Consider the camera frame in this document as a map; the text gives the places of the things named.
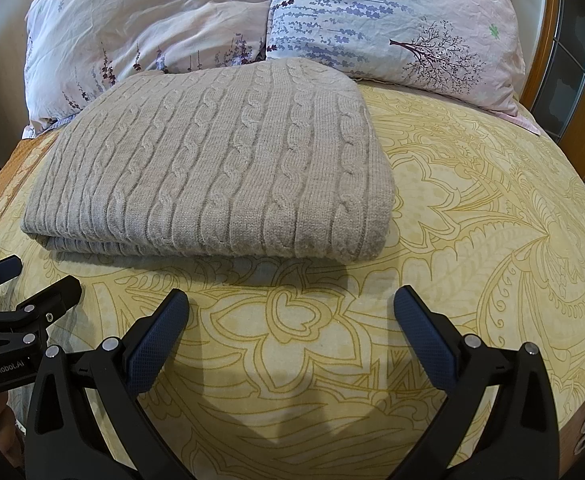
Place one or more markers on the wooden headboard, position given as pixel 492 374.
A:
pixel 547 35

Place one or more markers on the pink floral pillow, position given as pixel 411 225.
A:
pixel 147 20

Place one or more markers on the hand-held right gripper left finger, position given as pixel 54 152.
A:
pixel 157 340

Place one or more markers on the yellow patterned bed sheet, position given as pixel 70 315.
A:
pixel 472 260

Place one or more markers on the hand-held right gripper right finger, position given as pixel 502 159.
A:
pixel 425 340

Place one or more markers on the blue lavender print pillow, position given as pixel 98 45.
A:
pixel 372 25

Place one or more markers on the person's left hand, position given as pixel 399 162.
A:
pixel 8 435

